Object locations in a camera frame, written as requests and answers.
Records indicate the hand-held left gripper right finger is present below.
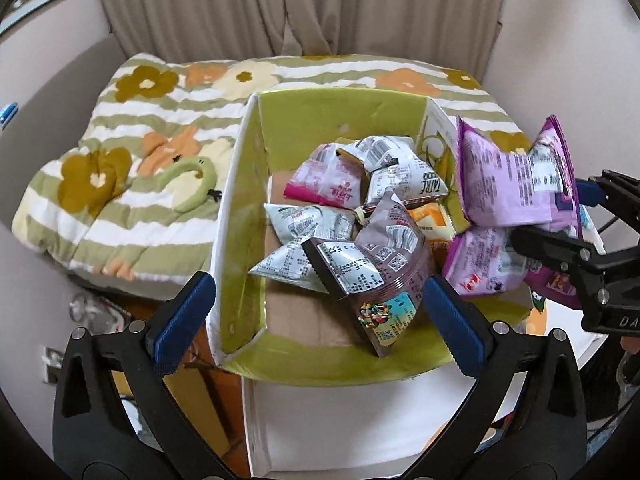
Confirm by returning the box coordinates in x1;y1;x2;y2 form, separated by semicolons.
404;275;588;480

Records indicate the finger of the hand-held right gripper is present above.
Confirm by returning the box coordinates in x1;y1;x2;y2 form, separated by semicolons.
574;169;640;234
509;224;602;282

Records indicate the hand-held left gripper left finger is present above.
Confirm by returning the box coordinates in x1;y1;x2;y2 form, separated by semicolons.
51;270;218;480

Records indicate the small purple cartoon snack packet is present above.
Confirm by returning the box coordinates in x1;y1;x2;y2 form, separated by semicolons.
441;226;532;302

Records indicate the large purple snack packet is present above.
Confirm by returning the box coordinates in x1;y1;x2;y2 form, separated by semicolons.
456;114;584;242

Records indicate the brown foil snack packet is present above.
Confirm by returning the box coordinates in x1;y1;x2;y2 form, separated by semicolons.
301;194;432;358

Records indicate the orange cake packet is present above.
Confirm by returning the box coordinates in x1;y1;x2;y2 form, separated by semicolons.
409;204;457;242

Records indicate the silver packet with bold lettering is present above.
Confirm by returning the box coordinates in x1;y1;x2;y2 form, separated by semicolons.
366;160;452;207

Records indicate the silver snack packet black text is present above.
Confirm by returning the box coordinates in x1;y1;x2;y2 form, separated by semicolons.
334;134;417;178

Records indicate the pink snack packet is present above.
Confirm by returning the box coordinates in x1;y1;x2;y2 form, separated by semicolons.
284;144;369;209

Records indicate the green cardboard box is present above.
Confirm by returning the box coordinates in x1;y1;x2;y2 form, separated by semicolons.
209;86;552;382

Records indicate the green plush headband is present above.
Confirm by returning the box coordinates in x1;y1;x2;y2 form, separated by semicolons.
159;154;224;212

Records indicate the floral striped quilt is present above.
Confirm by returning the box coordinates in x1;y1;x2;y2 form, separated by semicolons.
11;51;531;286

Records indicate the grey padded headboard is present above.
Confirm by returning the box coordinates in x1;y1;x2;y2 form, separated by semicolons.
0;34;128;243

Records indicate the beige curtain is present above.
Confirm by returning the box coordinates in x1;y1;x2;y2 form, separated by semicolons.
92;0;521;78

